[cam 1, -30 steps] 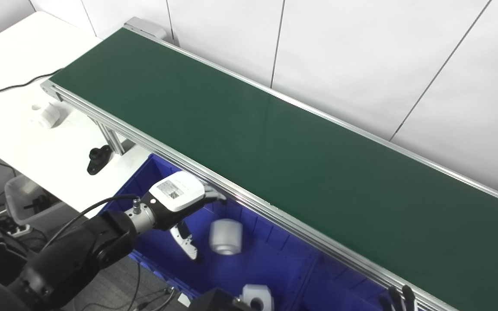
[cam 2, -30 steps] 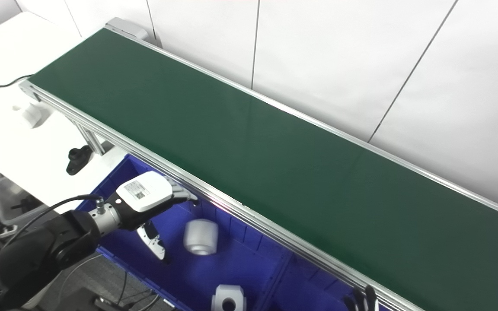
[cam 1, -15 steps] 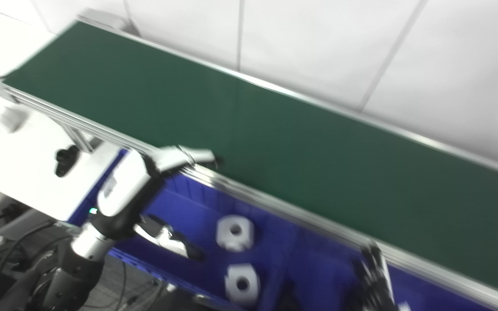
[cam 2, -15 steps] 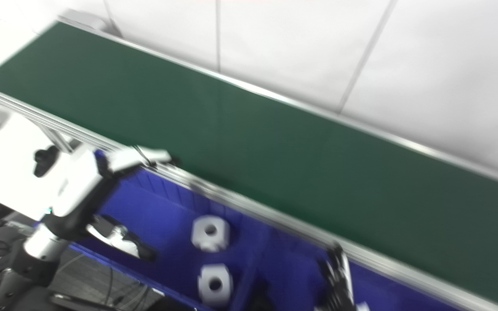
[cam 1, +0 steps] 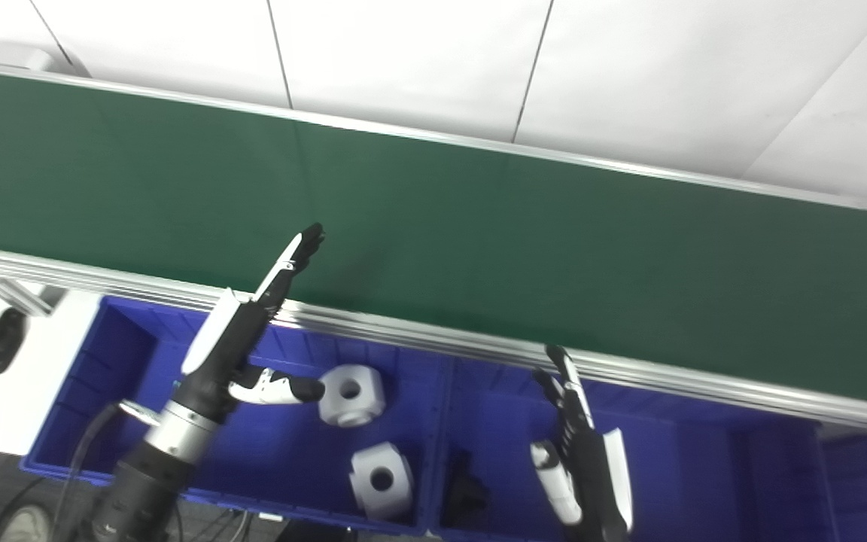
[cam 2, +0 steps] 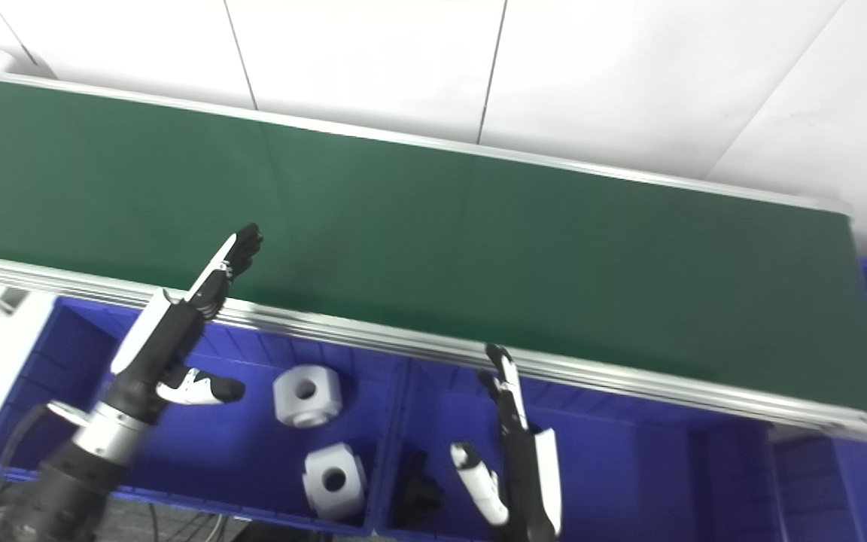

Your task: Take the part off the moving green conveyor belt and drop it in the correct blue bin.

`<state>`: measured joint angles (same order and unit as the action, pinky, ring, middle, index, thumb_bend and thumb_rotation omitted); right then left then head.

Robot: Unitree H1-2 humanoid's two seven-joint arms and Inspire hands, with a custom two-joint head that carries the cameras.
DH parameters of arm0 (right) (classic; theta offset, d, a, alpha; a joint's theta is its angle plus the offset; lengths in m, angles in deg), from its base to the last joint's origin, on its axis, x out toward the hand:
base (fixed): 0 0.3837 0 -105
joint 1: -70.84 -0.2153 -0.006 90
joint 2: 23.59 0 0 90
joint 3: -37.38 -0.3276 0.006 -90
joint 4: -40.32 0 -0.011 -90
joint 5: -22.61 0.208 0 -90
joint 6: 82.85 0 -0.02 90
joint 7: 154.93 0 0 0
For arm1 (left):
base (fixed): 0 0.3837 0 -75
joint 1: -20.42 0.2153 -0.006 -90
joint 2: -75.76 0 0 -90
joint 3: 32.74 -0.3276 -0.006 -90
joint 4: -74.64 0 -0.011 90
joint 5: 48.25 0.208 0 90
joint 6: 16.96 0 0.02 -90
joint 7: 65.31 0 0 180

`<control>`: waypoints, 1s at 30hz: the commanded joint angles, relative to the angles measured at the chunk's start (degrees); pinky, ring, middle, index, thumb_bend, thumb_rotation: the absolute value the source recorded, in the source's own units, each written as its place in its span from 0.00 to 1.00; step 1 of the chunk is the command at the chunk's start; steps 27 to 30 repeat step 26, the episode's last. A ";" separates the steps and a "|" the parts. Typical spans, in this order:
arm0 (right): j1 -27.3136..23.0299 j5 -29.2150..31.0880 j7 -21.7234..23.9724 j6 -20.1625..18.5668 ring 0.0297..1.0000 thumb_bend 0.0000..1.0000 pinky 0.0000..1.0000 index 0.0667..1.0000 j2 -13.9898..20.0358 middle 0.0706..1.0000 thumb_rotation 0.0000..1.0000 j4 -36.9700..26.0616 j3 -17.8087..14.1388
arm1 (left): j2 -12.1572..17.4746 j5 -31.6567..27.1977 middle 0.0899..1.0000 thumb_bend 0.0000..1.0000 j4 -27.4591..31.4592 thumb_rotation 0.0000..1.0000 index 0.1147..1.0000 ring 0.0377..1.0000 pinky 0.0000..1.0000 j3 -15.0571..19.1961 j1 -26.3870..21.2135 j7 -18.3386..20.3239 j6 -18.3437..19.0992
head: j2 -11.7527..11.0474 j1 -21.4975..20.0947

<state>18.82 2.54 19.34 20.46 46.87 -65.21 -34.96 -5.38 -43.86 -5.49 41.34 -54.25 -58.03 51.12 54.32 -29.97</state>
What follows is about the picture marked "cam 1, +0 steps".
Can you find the aluminium conveyor support leg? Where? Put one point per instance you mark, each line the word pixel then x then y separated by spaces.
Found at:
pixel 23 297

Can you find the grey caster wheel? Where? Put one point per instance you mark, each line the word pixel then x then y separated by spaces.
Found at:
pixel 23 525

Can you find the grey conveyor end housing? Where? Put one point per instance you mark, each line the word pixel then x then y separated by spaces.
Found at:
pixel 4 54

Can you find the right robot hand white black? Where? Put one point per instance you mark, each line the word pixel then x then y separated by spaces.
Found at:
pixel 591 474

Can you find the black plastic part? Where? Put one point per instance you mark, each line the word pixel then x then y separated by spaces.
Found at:
pixel 467 493

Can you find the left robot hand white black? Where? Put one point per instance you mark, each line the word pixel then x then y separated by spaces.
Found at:
pixel 226 342

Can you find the black knob-shaped object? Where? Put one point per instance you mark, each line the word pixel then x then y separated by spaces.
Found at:
pixel 3 339

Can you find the green conveyor belt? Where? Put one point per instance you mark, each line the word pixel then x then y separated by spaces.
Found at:
pixel 441 339
pixel 479 248

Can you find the white round part with hole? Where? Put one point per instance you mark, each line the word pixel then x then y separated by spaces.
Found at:
pixel 369 403
pixel 396 500

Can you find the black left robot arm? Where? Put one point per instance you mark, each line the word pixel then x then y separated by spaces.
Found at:
pixel 147 474

